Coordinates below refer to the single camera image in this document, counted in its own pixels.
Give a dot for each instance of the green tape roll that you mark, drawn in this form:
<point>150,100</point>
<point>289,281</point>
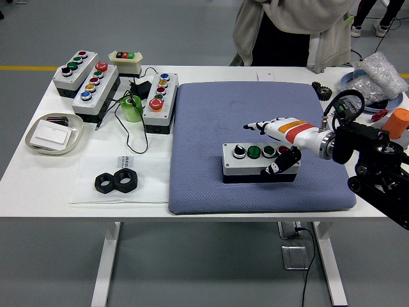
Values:
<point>131,112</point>

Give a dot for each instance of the white shallow tray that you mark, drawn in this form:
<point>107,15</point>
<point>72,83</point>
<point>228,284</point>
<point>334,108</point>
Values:
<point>73,124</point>

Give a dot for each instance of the metal floor outlet plate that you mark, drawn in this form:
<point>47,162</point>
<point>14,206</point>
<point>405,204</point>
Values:
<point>292,257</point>

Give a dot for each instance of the black hex nut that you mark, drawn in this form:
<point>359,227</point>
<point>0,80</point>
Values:
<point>132,182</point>
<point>99,184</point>

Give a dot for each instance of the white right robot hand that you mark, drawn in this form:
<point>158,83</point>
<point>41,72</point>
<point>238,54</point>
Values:
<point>297,132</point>

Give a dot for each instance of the person with white shoes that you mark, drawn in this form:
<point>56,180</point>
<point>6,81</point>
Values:
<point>364,12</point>

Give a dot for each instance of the blue-grey padded mat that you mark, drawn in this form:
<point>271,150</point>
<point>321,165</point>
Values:
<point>207,128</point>

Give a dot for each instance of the dark brown small item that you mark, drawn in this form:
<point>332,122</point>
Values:
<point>59,121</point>

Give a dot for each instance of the black gear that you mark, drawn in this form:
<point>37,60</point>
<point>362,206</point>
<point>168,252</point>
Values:
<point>322,92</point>

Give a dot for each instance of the small red clip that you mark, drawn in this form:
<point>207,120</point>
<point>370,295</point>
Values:
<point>378,115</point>

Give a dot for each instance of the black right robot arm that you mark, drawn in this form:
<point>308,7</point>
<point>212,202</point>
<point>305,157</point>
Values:
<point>367,134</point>

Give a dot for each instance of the grey control box blue button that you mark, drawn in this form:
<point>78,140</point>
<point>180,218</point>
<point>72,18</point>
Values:
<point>105,84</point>

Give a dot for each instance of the clear bag of metal parts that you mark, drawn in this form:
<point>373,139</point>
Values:
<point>370,88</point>

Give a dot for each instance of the grey four-button control box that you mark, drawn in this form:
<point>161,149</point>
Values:
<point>84,68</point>

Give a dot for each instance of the cream three-button switch box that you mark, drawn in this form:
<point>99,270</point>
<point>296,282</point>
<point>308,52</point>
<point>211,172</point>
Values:
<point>128,65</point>

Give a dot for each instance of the blue and white plate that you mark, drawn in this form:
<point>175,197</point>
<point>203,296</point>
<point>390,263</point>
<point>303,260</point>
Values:
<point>396,102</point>

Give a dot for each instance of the black power adapter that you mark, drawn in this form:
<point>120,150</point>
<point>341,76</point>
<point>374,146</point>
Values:
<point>143,88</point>

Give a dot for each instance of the grey five-button mushroom box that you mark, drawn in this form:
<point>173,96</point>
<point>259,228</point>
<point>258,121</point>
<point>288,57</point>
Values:
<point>169,96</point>

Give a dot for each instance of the clear printed plastic bag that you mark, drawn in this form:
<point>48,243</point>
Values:
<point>143,188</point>

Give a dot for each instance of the black module green terminals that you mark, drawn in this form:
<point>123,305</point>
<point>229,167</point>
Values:
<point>350,107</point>

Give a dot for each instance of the white switch panel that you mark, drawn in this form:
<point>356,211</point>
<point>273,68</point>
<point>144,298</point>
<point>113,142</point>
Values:
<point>51,134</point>

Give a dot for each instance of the white table leg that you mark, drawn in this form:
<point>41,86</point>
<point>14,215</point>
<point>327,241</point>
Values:
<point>329,256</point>
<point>105,265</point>

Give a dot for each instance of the bubble wrap bag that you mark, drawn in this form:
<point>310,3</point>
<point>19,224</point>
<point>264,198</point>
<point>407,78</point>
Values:
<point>380,68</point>

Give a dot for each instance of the orange cylinder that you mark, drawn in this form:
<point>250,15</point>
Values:
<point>399,121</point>

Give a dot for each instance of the grey selector switch button box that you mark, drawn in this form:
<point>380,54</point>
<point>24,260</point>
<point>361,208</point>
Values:
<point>243,169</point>

